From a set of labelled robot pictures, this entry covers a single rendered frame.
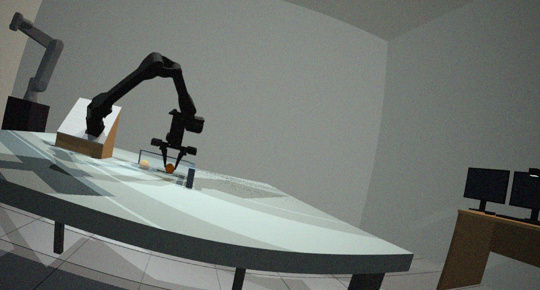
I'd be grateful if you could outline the orange ball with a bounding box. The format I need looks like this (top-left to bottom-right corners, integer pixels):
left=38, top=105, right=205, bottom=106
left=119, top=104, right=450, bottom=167
left=165, top=163, right=175, bottom=173

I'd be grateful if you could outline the see-through yellow ball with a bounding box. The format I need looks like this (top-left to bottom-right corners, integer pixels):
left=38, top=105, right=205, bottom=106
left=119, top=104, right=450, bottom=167
left=139, top=160, right=149, bottom=171

